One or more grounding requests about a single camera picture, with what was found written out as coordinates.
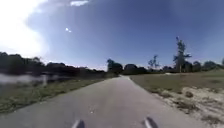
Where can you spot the small sparse tree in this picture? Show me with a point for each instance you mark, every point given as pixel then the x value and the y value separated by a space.
pixel 153 62

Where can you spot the grey asphalt path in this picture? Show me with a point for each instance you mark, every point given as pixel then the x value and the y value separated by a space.
pixel 110 100

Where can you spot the dark tree cluster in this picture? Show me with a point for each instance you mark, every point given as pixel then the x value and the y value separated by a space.
pixel 114 67

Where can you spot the slender sparse tree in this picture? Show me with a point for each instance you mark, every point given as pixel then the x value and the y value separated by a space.
pixel 181 57

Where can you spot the robot's own part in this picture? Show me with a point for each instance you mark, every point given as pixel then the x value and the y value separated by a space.
pixel 147 123
pixel 75 124

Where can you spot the dark row of trees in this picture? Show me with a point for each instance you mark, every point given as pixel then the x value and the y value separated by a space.
pixel 20 64

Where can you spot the grass verge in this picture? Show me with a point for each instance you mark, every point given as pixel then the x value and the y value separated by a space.
pixel 26 95

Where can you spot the grass field with sandy patches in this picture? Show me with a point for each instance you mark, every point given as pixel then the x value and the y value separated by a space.
pixel 173 83

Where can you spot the distant row of trees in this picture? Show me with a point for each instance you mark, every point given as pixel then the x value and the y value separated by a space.
pixel 203 65

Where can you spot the pond water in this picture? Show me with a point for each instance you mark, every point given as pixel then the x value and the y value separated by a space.
pixel 13 78

